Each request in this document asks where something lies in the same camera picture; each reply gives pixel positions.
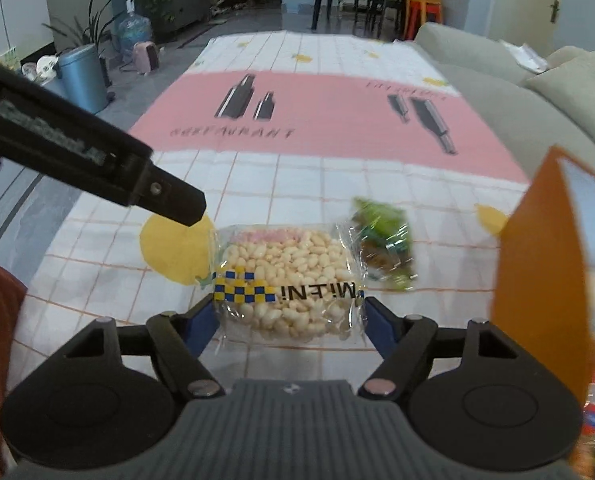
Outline black dining chair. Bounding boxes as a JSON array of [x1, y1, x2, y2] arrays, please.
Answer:
[[365, 0, 395, 37]]

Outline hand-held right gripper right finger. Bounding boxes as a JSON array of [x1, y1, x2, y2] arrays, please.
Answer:
[[357, 296, 521, 402]]

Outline long-leaf potted plant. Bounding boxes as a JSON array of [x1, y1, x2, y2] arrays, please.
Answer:
[[42, 0, 124, 57]]

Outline pink space heater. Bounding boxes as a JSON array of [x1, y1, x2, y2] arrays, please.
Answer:
[[133, 41, 161, 75]]

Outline grey-green sofa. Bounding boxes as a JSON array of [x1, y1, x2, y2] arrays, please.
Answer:
[[412, 22, 595, 188]]

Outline blue-grey metal trash can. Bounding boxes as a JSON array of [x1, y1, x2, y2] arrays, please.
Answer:
[[57, 44, 109, 115]]

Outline grey-green sofa cushion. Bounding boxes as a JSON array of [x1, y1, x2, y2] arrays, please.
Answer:
[[525, 50, 595, 161]]

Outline white papers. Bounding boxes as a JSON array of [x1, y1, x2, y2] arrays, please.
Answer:
[[500, 40, 549, 74]]

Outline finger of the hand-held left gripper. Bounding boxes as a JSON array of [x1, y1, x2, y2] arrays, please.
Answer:
[[137, 160, 208, 227]]

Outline pink white printed tablecloth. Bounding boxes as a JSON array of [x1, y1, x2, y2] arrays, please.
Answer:
[[22, 30, 533, 386]]

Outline orange cardboard box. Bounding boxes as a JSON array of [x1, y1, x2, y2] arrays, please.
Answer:
[[492, 145, 595, 480]]

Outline small green snack packet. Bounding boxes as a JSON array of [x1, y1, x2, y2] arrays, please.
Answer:
[[350, 197, 419, 292]]

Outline white bean snack packet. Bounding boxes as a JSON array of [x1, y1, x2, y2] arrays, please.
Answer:
[[211, 225, 369, 347]]

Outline orange plastic stools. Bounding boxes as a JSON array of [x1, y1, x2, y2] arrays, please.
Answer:
[[402, 0, 444, 42]]

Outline blue water jug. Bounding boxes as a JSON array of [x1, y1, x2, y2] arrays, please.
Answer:
[[117, 2, 153, 59]]

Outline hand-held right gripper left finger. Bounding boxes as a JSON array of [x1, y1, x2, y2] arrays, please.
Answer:
[[64, 292, 225, 401]]

